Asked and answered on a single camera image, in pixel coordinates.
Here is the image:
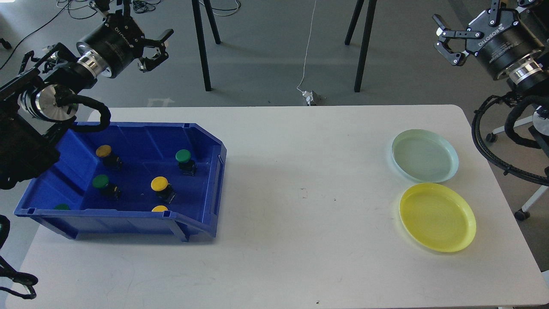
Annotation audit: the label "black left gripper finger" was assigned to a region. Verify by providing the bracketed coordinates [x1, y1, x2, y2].
[144, 29, 174, 48]
[138, 46, 169, 73]

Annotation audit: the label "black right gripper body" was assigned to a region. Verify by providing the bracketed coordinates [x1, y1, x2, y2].
[467, 9, 544, 80]

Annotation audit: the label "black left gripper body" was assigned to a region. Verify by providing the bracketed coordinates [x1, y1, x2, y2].
[77, 13, 145, 79]

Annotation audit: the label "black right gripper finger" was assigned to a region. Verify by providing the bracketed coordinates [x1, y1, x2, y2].
[432, 14, 481, 67]
[489, 0, 542, 26]

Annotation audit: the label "yellow button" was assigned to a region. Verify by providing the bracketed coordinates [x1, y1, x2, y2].
[95, 145, 123, 170]
[150, 176, 177, 204]

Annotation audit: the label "green button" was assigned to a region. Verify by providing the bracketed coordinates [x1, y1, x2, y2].
[175, 149, 197, 176]
[92, 174, 121, 200]

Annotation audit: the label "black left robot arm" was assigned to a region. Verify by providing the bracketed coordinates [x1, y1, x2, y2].
[0, 12, 174, 190]

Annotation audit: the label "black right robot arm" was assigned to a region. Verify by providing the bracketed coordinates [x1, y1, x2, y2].
[432, 0, 548, 186]

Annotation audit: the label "light green plate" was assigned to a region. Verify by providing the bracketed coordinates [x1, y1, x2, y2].
[390, 129, 459, 183]

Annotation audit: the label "yellow button front edge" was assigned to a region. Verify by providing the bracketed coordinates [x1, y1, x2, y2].
[151, 205, 169, 212]

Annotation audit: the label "yellow plate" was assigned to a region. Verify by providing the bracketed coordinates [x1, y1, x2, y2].
[398, 183, 477, 254]

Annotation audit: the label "green button left corner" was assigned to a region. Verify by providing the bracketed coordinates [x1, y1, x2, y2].
[54, 203, 71, 210]

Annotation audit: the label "black left stand legs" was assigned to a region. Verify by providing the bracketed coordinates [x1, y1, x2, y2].
[191, 0, 222, 92]

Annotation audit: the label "black stand legs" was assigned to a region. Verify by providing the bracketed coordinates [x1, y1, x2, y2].
[344, 0, 378, 93]
[191, 0, 222, 92]

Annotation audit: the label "white wheeled chair base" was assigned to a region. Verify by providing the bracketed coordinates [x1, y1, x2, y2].
[486, 116, 549, 221]

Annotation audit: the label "black right stand legs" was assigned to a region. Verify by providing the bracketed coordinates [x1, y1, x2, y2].
[344, 0, 378, 93]

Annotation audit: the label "blue plastic bin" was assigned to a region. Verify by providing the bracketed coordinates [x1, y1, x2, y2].
[14, 122, 227, 241]

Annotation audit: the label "black floor cables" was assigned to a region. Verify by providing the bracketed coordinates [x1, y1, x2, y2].
[0, 0, 242, 71]

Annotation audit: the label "white cable with plug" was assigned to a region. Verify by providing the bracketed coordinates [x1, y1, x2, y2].
[296, 0, 327, 106]

